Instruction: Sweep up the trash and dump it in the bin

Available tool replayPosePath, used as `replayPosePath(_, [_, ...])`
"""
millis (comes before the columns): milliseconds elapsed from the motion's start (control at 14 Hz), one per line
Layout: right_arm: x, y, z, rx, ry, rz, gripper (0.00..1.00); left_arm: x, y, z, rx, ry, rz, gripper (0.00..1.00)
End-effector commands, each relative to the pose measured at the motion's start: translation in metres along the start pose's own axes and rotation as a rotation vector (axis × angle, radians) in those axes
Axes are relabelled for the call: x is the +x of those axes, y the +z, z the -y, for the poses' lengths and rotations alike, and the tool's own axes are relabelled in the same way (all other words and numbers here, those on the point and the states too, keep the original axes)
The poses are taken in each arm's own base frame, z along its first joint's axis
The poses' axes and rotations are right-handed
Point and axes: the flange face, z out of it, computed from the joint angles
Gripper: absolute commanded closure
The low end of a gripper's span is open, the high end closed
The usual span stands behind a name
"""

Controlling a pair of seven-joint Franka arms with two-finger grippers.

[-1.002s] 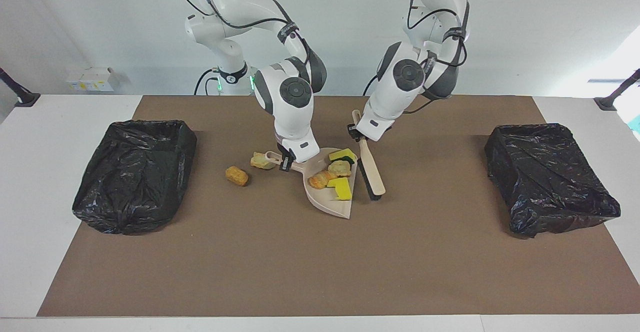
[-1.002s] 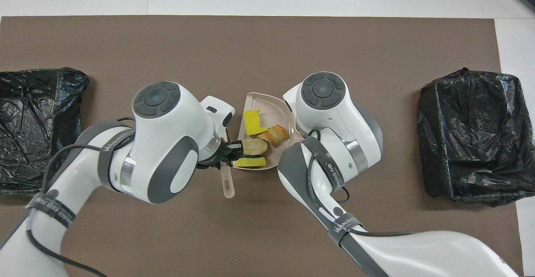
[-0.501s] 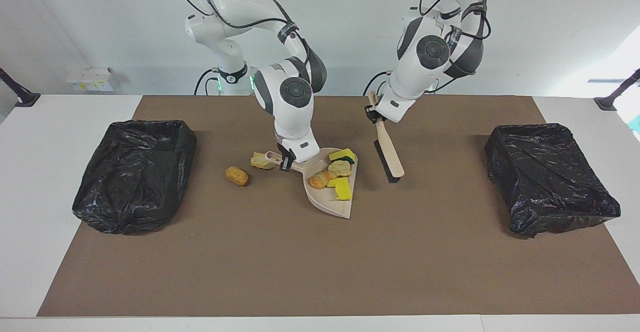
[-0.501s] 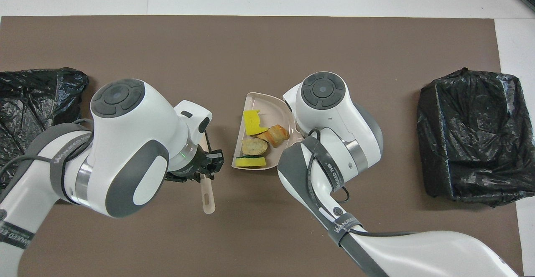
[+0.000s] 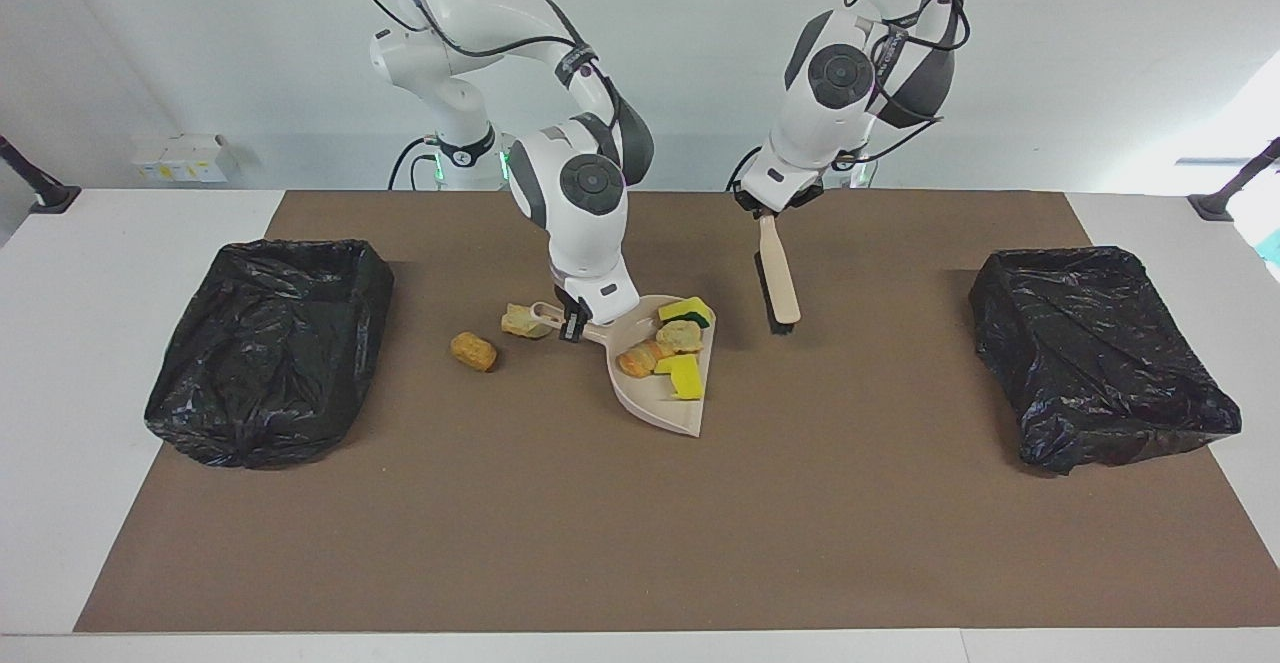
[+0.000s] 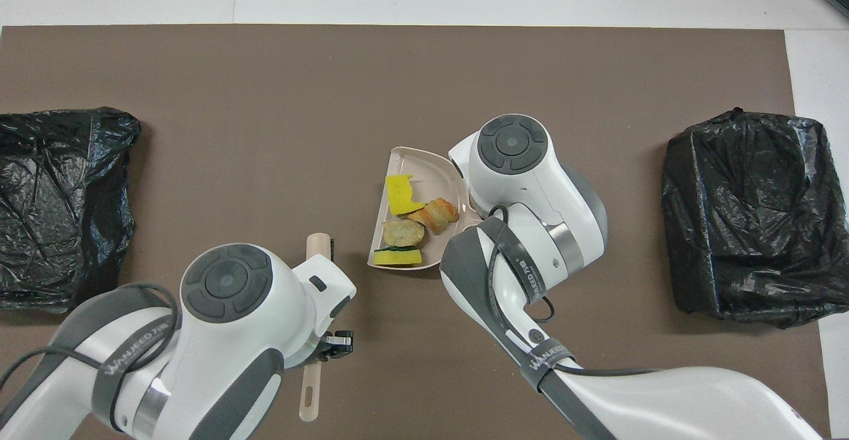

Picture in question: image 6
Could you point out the brown table mat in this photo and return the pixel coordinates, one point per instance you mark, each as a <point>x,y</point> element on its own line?
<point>265,128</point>

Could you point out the black bag lined bin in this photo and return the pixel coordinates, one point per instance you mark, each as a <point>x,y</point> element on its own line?
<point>66,227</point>
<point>729,227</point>

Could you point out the orange striped sponge chunk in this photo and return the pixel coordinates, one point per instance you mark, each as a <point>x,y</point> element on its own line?
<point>436,216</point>

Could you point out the pale beige sponge chunk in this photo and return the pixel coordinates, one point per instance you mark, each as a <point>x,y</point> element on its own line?
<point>403,233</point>

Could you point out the yellow notched sponge piece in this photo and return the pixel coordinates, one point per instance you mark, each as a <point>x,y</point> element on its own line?
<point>401,194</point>

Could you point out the beige plastic dustpan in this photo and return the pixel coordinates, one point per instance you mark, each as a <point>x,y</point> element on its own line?
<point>438,181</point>

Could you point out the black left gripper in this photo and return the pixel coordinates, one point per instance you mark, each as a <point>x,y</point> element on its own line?
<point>322,354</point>

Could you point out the beige hand brush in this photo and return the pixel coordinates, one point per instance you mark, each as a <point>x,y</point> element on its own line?
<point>318,246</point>

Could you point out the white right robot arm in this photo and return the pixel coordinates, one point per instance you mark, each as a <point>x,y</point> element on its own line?
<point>530,227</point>

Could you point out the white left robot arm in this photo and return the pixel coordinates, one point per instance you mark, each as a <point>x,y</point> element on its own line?
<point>225,334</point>

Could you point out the yellow green-backed sponge piece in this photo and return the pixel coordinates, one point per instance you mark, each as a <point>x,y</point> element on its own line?
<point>398,258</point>

